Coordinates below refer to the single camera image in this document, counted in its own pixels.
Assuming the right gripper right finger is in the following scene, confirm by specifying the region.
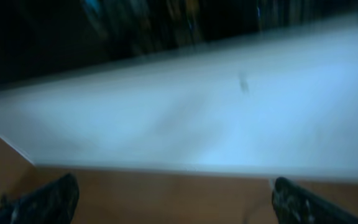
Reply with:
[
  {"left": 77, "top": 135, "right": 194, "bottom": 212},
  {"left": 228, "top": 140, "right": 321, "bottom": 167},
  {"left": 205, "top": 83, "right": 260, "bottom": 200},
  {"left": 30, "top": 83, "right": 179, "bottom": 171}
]
[{"left": 271, "top": 177, "right": 358, "bottom": 224}]

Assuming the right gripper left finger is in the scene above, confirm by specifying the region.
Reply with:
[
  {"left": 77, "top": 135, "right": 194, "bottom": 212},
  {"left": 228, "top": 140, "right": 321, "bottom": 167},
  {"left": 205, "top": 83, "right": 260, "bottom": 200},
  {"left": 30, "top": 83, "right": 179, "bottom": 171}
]
[{"left": 0, "top": 174, "right": 80, "bottom": 224}]

